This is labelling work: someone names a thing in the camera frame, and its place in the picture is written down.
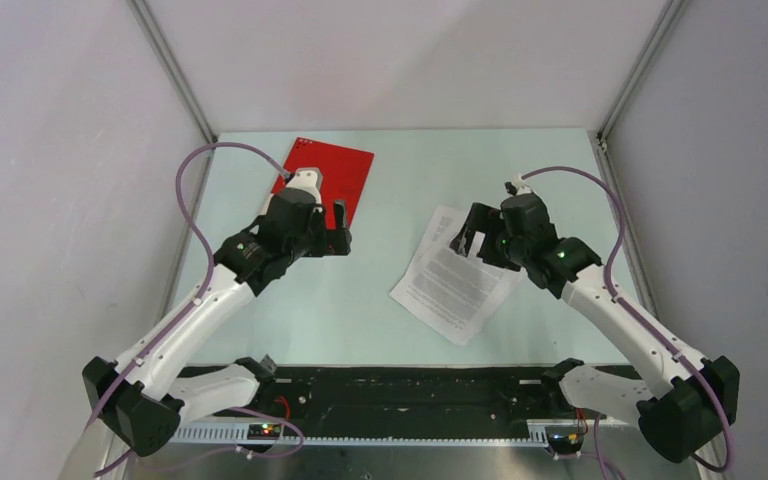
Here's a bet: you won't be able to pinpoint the left aluminium frame post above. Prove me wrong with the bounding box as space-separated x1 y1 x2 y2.
125 0 218 146

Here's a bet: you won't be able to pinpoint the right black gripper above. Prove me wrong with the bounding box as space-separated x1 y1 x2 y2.
449 203 529 273

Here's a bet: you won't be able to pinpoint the red and black folder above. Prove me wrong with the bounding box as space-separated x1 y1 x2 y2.
284 137 374 230

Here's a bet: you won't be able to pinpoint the aluminium frame post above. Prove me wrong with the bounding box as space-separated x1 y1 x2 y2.
595 0 687 150
125 0 218 146

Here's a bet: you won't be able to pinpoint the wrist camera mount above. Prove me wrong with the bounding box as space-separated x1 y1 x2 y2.
504 175 534 196
285 167 324 204

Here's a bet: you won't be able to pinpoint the right aluminium frame post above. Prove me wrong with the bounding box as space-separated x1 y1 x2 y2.
595 0 687 150

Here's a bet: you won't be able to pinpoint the controller board with leds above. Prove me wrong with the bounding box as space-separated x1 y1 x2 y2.
546 433 585 457
246 423 282 441

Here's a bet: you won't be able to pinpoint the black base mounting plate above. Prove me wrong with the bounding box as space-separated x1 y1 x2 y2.
178 362 624 440

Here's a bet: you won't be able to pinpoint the left controller board with LEDs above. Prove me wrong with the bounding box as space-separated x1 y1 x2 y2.
246 423 282 441

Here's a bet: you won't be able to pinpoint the right controller board with LEDs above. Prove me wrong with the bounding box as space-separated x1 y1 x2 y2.
546 433 585 457

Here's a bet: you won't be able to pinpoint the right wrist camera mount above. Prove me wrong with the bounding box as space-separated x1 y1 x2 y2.
504 175 534 196

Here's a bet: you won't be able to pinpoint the white slotted cable duct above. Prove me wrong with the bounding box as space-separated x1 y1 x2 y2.
170 422 547 448

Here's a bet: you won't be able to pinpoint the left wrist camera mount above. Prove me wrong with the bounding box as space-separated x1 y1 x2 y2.
285 167 324 204

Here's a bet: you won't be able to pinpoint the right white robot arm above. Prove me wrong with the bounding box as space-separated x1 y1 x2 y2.
449 193 740 463

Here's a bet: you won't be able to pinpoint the printed white paper sheets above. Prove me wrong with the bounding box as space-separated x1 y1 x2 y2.
389 205 525 346

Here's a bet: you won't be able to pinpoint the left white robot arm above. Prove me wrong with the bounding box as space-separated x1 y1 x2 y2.
82 186 351 457

